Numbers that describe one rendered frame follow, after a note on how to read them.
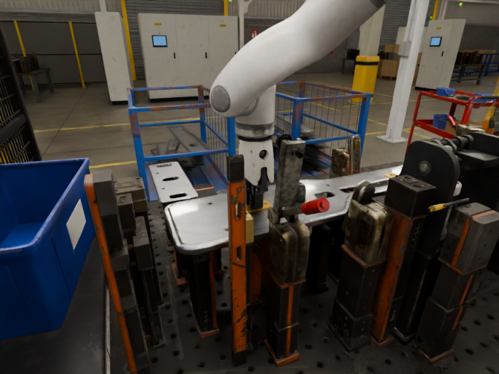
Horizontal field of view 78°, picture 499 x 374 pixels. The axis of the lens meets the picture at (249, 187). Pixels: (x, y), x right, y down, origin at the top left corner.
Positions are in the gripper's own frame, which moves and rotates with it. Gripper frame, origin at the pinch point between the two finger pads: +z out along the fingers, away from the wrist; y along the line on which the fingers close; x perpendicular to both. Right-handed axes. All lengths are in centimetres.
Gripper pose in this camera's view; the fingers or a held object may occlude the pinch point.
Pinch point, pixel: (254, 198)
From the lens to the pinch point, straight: 73.4
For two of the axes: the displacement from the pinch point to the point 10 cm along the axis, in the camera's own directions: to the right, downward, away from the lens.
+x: -9.2, 1.6, -3.5
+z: 0.0, 9.1, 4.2
